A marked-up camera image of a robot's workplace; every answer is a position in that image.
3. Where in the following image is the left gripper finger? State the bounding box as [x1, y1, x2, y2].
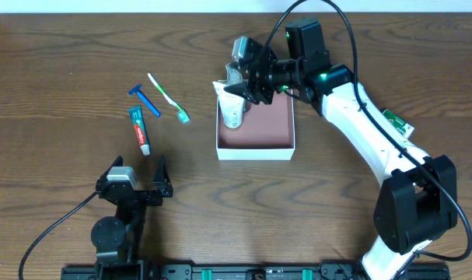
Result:
[107, 156, 123, 172]
[153, 155, 171, 190]

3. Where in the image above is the clear pump soap bottle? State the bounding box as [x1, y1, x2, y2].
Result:
[226, 63, 251, 114]

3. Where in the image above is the white lotion tube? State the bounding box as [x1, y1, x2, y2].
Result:
[212, 82, 246, 129]

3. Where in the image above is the Colgate toothpaste tube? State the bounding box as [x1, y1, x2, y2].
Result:
[128, 106, 151, 156]

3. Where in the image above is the blue disposable razor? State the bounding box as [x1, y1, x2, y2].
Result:
[128, 83, 161, 117]

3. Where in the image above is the green soap bar box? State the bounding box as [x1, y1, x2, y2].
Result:
[383, 109, 414, 139]

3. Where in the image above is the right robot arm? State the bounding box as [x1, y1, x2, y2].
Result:
[226, 18, 457, 279]

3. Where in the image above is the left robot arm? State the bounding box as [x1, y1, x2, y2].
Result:
[91, 156, 173, 280]

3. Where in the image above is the white cardboard box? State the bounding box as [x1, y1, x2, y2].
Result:
[215, 93, 295, 161]

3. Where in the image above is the green white toothbrush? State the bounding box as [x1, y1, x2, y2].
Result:
[147, 72, 191, 124]

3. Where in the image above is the left black cable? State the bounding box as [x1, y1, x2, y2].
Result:
[18, 191, 99, 280]

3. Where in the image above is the black cable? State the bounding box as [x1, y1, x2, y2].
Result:
[18, 191, 99, 280]
[257, 0, 472, 262]

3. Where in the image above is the right black cable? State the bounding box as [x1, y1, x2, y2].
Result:
[257, 0, 472, 262]

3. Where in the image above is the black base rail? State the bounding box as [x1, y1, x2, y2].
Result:
[60, 264, 451, 280]

